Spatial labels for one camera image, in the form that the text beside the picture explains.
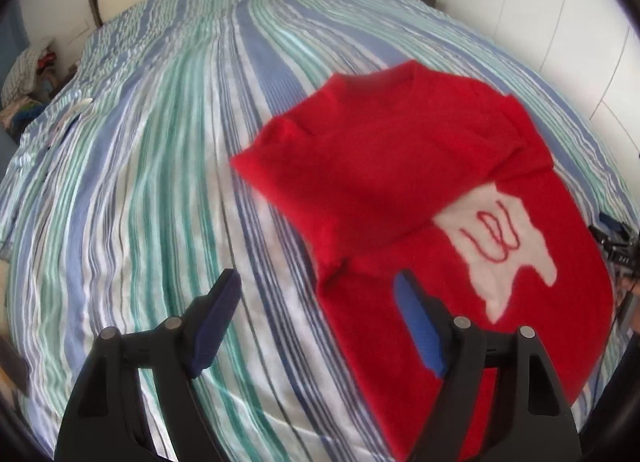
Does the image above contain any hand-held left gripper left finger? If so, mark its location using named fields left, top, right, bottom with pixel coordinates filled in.
left=54, top=269, right=242, bottom=462

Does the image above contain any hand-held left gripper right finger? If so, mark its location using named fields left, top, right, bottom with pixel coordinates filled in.
left=394, top=269, right=583, bottom=462

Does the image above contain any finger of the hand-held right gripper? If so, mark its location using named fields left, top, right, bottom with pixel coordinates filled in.
left=587, top=212, right=640, bottom=273

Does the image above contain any red knitted sweater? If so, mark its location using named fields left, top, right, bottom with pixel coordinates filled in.
left=231, top=60, right=615, bottom=461

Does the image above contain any pile of clothes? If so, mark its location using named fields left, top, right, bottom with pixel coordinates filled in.
left=0, top=37, right=56, bottom=130

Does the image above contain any blue green striped duvet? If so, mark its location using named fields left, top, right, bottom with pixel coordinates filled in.
left=0, top=0, right=640, bottom=462

